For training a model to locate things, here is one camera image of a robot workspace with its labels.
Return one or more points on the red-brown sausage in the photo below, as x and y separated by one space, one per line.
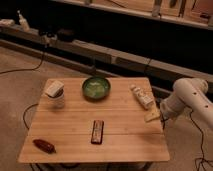
44 146

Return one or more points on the green ceramic bowl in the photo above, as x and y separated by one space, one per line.
96 88

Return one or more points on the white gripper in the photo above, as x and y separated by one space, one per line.
151 115

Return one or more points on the brown chocolate bar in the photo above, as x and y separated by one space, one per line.
97 132

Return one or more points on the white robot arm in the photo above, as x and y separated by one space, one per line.
188 92

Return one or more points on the white cup with lid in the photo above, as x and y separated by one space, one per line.
55 93

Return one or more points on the black object on ledge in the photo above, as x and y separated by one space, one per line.
66 35

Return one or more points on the white spray bottle on shelf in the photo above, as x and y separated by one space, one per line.
23 22

